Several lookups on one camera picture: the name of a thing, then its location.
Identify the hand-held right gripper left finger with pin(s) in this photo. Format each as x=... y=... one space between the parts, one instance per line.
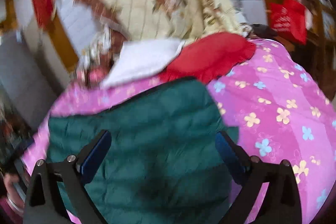
x=95 y=158

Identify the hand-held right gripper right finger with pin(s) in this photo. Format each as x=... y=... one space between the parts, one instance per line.
x=231 y=158

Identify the green puffer jacket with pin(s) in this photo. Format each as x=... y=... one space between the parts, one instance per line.
x=157 y=134

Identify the person's left hand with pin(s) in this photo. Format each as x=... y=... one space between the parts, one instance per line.
x=11 y=186

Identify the pink floral bedsheet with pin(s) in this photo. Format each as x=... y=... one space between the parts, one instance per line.
x=275 y=98

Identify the red ruffled pillow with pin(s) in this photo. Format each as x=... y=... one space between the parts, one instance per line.
x=210 y=56

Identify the white pillow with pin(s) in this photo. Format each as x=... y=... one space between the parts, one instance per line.
x=141 y=61

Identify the wooden rack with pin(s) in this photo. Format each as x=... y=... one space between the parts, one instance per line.
x=317 y=56

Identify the brown patterned blanket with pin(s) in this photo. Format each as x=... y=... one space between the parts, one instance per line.
x=105 y=14

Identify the red shopping bag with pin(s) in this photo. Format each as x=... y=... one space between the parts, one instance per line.
x=287 y=19

